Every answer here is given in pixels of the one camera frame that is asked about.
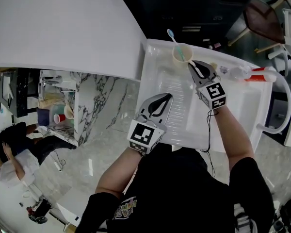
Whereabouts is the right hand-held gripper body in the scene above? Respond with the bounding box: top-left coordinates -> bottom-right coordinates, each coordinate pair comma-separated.
195,76 -> 228,111

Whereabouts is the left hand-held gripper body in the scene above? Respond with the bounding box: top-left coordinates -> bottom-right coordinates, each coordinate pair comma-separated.
127,114 -> 167,155

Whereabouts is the cream plastic cup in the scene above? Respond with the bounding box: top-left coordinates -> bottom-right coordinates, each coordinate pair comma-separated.
172,42 -> 196,69

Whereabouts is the red bottle with white cap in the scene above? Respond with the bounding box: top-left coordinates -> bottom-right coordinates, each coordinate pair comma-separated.
243,66 -> 277,82

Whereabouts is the teal toothbrush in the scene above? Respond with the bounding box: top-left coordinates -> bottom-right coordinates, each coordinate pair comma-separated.
166,29 -> 186,62

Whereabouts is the person's right forearm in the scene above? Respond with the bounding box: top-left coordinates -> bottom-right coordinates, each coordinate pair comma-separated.
212,105 -> 255,186

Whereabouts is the person's left forearm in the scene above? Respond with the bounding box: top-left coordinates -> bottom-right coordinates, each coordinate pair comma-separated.
95,150 -> 143,200

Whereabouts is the white arched faucet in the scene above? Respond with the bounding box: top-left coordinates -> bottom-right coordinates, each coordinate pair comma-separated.
229,66 -> 291,134

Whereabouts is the white ceramic sink basin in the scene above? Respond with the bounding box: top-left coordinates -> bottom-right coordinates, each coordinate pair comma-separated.
135,39 -> 274,152

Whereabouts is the marble pattern counter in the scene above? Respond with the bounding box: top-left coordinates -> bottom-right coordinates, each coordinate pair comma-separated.
37,69 -> 141,147

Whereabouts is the black sink stand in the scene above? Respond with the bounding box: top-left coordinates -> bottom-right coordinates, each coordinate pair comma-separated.
265,91 -> 291,131

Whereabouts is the person's black printed t-shirt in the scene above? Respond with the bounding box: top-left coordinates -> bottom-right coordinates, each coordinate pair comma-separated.
75,143 -> 276,233

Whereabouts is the dark cabinet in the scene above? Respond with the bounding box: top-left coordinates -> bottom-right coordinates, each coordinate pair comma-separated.
113,0 -> 260,55

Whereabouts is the wooden chair with brown seat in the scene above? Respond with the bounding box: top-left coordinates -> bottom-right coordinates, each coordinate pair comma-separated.
227,0 -> 291,54

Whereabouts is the red plastic cup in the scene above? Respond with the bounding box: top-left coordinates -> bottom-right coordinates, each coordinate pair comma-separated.
53,114 -> 66,125

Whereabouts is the dark blue cup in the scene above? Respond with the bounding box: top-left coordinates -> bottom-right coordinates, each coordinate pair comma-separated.
37,108 -> 50,127

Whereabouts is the white table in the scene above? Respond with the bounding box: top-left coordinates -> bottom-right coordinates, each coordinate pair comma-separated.
48,193 -> 90,232

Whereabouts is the black metal rack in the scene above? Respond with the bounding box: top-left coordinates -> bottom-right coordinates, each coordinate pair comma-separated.
0,68 -> 41,118

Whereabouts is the person's white striped shoe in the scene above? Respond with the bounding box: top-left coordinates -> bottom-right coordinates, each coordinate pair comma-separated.
233,202 -> 255,233

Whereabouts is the red black device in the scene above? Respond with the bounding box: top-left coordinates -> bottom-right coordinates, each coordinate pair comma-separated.
26,198 -> 53,224

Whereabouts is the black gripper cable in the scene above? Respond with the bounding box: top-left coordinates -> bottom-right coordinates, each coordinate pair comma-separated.
200,109 -> 220,178

